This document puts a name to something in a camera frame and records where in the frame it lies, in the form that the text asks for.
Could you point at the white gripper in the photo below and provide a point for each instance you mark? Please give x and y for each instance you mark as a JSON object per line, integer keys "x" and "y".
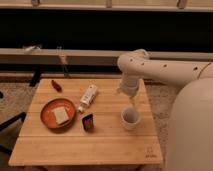
{"x": 129, "y": 85}

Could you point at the white bread slice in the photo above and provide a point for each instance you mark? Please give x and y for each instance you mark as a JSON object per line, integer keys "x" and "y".
{"x": 60, "y": 114}

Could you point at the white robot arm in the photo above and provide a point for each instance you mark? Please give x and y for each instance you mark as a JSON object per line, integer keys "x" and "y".
{"x": 189, "y": 145}

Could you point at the black chair leg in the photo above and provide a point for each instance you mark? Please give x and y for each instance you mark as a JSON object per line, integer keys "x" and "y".
{"x": 7, "y": 123}

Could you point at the orange round plate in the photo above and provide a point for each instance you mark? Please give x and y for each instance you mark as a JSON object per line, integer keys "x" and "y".
{"x": 47, "y": 116}

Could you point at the white plastic bottle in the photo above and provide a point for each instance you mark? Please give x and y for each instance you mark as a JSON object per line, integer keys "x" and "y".
{"x": 87, "y": 98}

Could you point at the white ceramic cup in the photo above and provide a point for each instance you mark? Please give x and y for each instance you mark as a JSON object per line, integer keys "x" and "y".
{"x": 130, "y": 118}

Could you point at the red chili pepper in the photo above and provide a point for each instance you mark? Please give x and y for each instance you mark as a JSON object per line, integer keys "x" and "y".
{"x": 56, "y": 86}

